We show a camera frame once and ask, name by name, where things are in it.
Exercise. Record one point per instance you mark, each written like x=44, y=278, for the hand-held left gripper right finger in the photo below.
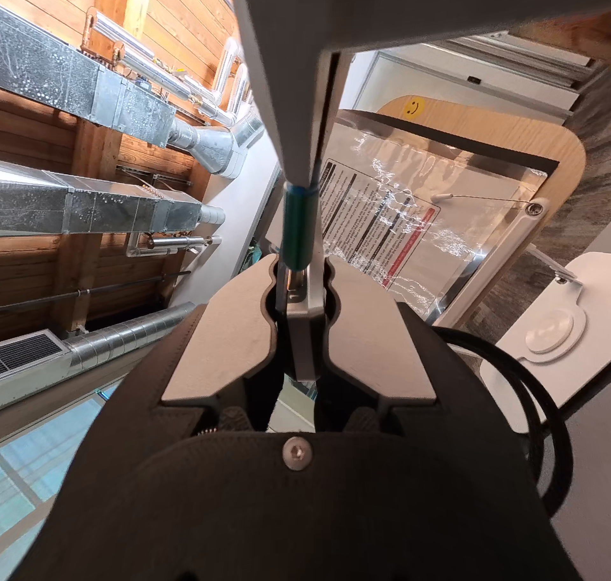
x=377, y=342

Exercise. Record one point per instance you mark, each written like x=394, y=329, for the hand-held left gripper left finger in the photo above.
x=224, y=342

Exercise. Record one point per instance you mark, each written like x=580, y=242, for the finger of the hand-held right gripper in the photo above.
x=453, y=3
x=281, y=65

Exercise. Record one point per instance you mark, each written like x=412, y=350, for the black hdmi switch box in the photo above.
x=305, y=323

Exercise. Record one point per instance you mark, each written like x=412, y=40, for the insulated silver pipes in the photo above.
x=228, y=75

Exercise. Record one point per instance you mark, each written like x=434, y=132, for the yellow smiley sticker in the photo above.
x=414, y=107

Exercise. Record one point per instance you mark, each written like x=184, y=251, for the black ceiling pipe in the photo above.
x=124, y=286

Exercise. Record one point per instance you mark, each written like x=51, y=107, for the wooden instruction board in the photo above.
x=429, y=199

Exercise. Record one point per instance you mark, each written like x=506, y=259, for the white board stand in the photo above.
x=549, y=333

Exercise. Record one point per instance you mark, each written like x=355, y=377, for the white air vent grille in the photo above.
x=28, y=352

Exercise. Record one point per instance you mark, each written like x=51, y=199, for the framed glass window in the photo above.
x=28, y=471

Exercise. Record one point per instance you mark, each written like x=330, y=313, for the round spiral air duct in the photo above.
x=129, y=337

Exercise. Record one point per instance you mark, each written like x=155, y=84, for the long silver air duct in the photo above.
x=95, y=204

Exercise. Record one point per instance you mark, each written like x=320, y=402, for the rectangular silver air duct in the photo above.
x=71, y=75

